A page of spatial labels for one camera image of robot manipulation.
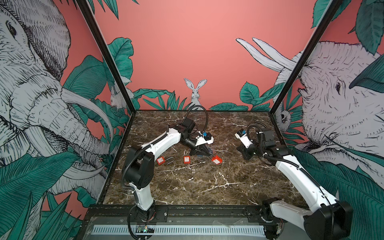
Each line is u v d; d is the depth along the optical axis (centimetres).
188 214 75
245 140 70
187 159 93
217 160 77
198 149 70
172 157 94
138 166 47
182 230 70
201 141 70
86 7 70
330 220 37
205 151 75
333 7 69
